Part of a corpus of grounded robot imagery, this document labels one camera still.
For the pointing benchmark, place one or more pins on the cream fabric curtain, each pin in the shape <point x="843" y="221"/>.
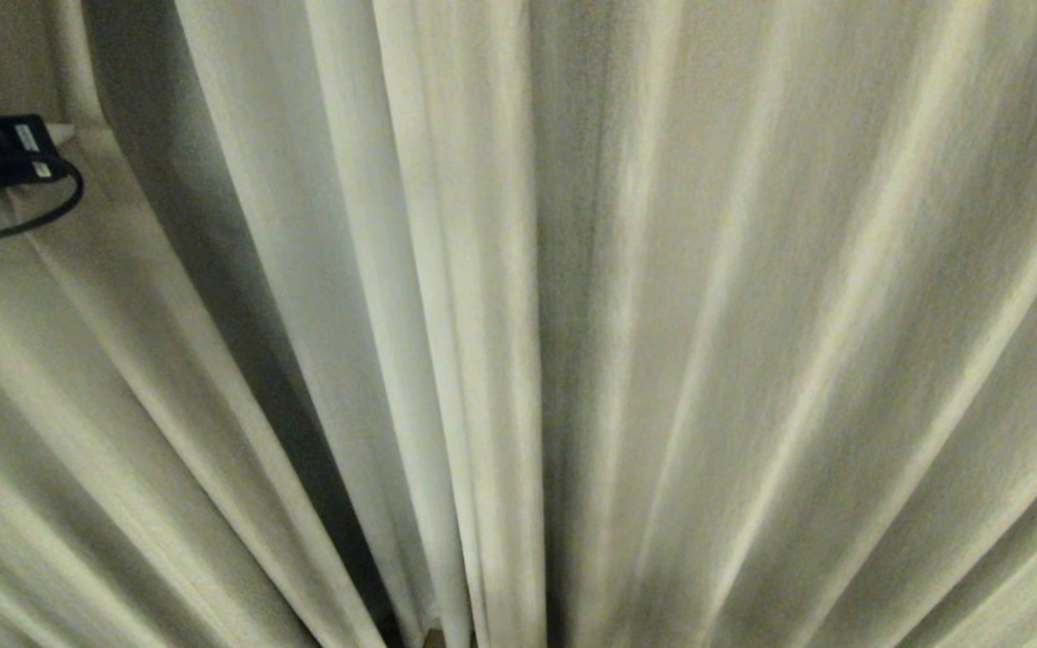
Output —
<point x="798" y="315"/>
<point x="239" y="360"/>

